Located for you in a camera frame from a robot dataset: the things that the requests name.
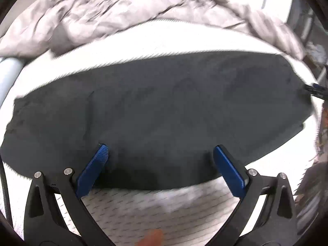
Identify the black pants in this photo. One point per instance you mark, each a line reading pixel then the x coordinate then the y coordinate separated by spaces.
pixel 160 118

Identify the grey rumpled duvet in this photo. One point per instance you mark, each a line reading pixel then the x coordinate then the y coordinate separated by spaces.
pixel 63 25

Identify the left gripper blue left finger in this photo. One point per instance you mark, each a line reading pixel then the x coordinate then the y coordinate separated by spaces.
pixel 92 170

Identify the white honeycomb mattress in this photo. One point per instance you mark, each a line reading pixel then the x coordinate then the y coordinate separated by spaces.
pixel 191 215

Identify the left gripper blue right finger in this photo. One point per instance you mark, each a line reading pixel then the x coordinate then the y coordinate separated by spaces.
pixel 234 174

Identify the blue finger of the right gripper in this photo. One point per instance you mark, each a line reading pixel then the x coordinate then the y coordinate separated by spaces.
pixel 317 90

